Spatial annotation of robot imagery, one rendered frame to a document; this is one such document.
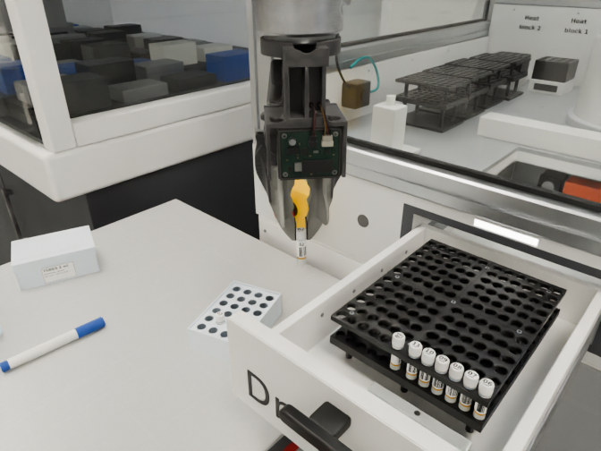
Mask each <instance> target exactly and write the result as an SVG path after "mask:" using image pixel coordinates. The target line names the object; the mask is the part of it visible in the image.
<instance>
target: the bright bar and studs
mask: <svg viewBox="0 0 601 451"><path fill-rule="evenodd" d="M368 392H369V393H371V394H373V395H374V396H376V397H378V398H379V399H381V400H382V401H384V402H386V403H387V404H389V405H391V406H392V407H393V408H394V409H396V410H398V411H399V412H401V413H403V414H404V415H406V416H407V417H409V418H411V419H412V420H414V421H415V422H416V423H418V424H420V425H421V426H423V427H424V428H426V429H427V430H429V431H431V432H433V433H434V434H436V435H437V436H438V437H439V438H441V439H443V440H445V441H446V442H448V443H449V444H451V445H452V446H454V447H456V448H458V449H459V450H461V451H470V450H471V446H472V442H471V441H469V440H468V439H466V438H465V437H463V436H462V435H460V434H459V433H457V432H455V431H454V430H452V429H450V428H448V427H447V426H445V425H444V424H443V423H441V422H440V421H437V420H436V419H434V418H433V417H431V416H429V415H428V414H426V413H424V412H422V411H421V410H420V409H418V408H417V407H415V406H414V405H412V404H410V403H408V402H407V401H405V400H403V399H402V398H400V397H399V396H397V395H396V394H394V393H392V392H391V391H389V390H388V389H386V388H384V387H382V386H381V385H379V384H377V383H376V382H374V383H373V384H372V385H371V386H370V387H369V388H368Z"/></svg>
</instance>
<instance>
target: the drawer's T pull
mask: <svg viewBox="0 0 601 451"><path fill-rule="evenodd" d="M279 417H280V419H281V421H282V422H283V423H284V424H286V425H287V426H288V427H290V428H291V429H292V430H294V431H295V432H296V433H297V434H299V435H300V436H301V437H302V438H304V439H305V440H307V441H308V442H309V443H310V444H311V445H312V446H313V447H315V448H316V449H317V450H318V451H352V450H351V449H350V448H348V447H347V446H346V445H345V444H344V443H342V442H341V441H340V440H338V439H339V437H341V436H342V434H343V433H344V432H345V431H346V430H347V429H348V428H350V426H351V417H350V416H349V415H347V414H346V413H344V412H342V411H341V410H340V409H338V408H337V407H335V406H334V405H332V404H331V403H329V402H327V401H326V402H324V403H323V404H322V405H321V406H319V407H318V408H317V410H316V411H315V412H313V413H312V414H311V415H310V416H309V417H308V416H306V415H305V414H304V413H302V412H301V411H299V410H298V409H297V408H295V407H294V406H293V405H291V404H286V405H285V406H284V407H283V408H282V409H280V411H279Z"/></svg>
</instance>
